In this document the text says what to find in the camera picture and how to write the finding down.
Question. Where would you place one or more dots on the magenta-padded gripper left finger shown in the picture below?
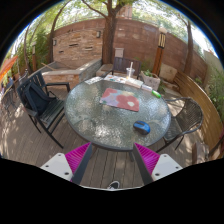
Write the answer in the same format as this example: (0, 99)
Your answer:
(58, 164)

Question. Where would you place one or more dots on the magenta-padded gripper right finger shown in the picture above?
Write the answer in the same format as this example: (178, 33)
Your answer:
(165, 165)

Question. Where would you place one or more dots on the blue and black computer mouse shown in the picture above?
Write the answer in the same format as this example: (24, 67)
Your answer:
(141, 127)

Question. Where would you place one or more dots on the dark wicker armchair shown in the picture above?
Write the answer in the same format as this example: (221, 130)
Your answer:
(186, 118)

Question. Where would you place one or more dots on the black slatted metal armchair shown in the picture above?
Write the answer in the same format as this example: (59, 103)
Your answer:
(53, 111)

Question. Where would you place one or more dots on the black backpack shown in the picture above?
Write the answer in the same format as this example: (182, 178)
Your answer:
(36, 98)

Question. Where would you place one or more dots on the green plastic object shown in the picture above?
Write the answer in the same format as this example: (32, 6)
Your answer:
(156, 94)

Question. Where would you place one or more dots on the curved wooden slatted bench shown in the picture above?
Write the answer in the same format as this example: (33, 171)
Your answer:
(200, 100)

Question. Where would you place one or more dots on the small white and blue book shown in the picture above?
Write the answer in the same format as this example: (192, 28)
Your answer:
(147, 87)

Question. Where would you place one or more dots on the white planter box with plants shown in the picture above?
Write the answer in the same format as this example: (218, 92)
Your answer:
(151, 81)

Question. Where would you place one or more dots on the stone raised garden bed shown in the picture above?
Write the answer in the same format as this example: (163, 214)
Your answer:
(80, 71)

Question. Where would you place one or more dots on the clear plastic cup with straw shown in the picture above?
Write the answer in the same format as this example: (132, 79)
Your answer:
(130, 72)

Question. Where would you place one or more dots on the dark wooden slatted chair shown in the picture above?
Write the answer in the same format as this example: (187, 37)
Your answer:
(120, 65)

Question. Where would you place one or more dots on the slim leaning tree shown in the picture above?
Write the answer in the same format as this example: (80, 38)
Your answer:
(188, 50)

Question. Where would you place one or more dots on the grey utility box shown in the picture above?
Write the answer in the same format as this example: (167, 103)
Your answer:
(119, 52)

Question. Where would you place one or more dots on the thick forked tree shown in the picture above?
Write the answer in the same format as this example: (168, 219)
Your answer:
(108, 36)

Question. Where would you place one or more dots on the wooden garden lamp post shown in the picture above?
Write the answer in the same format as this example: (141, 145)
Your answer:
(159, 50)

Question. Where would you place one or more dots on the wall lamp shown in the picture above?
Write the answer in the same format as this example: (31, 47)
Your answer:
(54, 42)
(98, 34)

